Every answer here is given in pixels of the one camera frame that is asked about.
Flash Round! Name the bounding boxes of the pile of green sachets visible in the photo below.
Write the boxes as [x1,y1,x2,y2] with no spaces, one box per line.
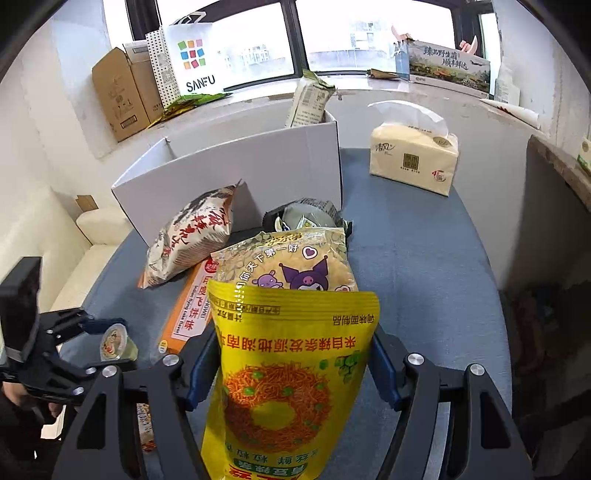
[150,91,234,127]

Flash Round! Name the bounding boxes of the cream sofa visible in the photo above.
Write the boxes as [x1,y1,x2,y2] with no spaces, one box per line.
[44,185,139,319]

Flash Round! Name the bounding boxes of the brown cardboard box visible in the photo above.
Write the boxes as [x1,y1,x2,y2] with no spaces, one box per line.
[91,46,164,143]

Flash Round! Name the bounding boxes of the blue tablecloth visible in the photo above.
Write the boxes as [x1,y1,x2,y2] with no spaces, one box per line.
[60,148,513,480]

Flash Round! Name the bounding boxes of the yellow noodle snack bag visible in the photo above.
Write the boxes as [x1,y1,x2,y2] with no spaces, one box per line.
[201,277,382,480]

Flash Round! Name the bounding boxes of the person's left hand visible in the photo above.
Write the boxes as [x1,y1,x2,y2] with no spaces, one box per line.
[0,381,63,425]

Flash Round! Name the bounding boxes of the black window frame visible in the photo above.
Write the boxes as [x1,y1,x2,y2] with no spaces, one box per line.
[124,0,504,90]

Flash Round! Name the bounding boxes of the brown stone shelf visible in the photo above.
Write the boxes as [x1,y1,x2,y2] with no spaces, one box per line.
[526,134,591,213]

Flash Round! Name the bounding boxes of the ink drawing snack bag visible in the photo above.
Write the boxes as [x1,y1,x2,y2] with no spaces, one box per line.
[137,180,243,291]

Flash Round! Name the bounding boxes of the orange flat snack packet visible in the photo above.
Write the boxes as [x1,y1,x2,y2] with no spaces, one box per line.
[154,258,220,356]

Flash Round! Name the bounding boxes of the white folded paper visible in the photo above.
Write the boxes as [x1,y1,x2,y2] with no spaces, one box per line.
[479,97,541,130]

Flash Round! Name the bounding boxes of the pale cardboard box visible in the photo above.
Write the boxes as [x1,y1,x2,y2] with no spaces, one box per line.
[122,41,153,63]

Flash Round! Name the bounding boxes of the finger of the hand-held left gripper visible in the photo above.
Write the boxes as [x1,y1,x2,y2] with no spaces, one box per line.
[44,308,127,344]
[48,351,139,407]

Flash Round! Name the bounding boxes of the yellow cartoon snack bag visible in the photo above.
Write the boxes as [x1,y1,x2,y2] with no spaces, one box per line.
[210,226,360,305]

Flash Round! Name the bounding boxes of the polka dot paper bag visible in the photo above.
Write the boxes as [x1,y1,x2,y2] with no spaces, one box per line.
[145,28,182,109]

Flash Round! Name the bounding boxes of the white shopping bag coloured squares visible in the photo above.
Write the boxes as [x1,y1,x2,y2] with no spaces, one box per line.
[161,13,222,97]

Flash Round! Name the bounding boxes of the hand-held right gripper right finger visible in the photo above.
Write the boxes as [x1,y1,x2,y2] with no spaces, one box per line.
[369,325,536,480]

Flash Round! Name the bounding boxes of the large white green-edged snack bag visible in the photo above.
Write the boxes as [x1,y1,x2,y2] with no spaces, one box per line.
[284,69,338,129]

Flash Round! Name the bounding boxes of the white cardboard box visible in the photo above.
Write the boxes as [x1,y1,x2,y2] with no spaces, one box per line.
[111,108,343,247]

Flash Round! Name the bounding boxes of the grey green snack packet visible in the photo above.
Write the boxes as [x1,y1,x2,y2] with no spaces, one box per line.
[263,198,354,238]

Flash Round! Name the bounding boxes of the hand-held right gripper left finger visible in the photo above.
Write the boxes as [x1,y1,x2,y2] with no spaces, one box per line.
[52,323,222,480]

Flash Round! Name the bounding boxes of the clear jelly cup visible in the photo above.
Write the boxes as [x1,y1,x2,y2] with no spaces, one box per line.
[99,324,139,363]

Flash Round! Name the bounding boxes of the landscape printed gift box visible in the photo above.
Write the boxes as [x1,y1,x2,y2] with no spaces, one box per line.
[407,39,492,99]

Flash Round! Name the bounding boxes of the yellow tissue pack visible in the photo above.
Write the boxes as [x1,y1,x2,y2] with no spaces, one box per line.
[368,102,461,198]

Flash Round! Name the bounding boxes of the white packet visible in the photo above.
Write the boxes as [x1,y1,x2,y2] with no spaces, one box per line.
[494,65,520,106]

